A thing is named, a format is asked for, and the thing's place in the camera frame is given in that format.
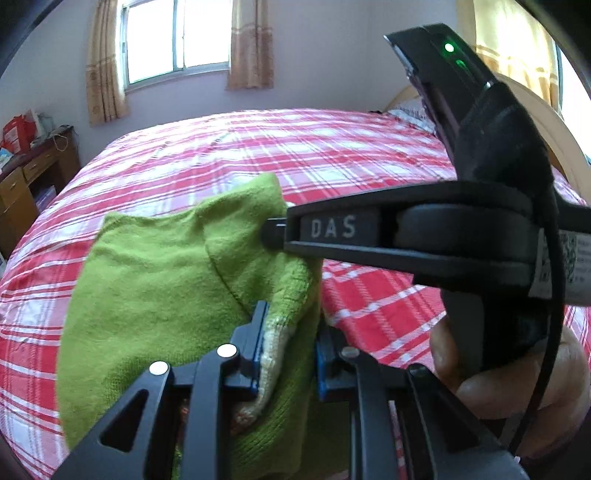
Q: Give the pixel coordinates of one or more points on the right hand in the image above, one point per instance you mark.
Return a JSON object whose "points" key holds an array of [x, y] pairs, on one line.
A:
{"points": [[505, 392]]}

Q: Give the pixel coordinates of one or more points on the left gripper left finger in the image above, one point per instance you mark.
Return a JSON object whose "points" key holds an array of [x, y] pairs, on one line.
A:
{"points": [[188, 407]]}

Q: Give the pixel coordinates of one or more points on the yellow curtain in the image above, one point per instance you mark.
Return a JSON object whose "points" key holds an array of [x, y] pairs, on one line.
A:
{"points": [[512, 42]]}

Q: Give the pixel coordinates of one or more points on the window with frame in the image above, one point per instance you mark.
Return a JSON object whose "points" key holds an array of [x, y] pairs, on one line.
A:
{"points": [[166, 39]]}

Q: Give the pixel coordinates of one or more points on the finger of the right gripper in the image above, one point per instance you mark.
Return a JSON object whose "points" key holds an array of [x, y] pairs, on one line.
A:
{"points": [[356, 228]]}

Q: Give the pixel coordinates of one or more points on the cream wooden headboard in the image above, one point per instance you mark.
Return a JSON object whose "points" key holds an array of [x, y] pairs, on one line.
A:
{"points": [[564, 152]]}

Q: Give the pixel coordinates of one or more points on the left beige window curtain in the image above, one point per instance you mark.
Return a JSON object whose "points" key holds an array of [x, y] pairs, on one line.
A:
{"points": [[104, 79]]}

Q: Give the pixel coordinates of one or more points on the wooden desk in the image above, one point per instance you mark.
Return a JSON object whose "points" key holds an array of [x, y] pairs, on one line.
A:
{"points": [[54, 163]]}

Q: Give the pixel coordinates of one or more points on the red gift bag on desk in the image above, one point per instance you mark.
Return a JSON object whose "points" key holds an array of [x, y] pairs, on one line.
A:
{"points": [[21, 131]]}

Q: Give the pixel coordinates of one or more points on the red plaid bed sheet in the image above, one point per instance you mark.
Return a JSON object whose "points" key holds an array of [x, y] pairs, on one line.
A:
{"points": [[315, 154]]}

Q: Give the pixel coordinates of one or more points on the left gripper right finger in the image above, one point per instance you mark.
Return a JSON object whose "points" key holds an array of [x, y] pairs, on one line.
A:
{"points": [[403, 422]]}

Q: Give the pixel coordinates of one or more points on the stacked boxes in desk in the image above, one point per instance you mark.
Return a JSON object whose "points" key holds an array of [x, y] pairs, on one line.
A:
{"points": [[44, 196]]}

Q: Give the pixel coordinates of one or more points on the beige window curtain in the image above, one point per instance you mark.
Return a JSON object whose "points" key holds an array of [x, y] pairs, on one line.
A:
{"points": [[104, 79], [250, 64]]}

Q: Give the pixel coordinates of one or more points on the striped pillow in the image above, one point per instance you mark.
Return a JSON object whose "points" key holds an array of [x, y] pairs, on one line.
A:
{"points": [[414, 112]]}

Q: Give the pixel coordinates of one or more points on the right beige window curtain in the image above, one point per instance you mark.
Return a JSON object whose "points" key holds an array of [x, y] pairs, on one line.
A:
{"points": [[250, 64]]}

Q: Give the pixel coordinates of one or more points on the green striped knit sweater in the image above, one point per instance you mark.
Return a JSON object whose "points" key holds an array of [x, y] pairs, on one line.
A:
{"points": [[174, 287]]}

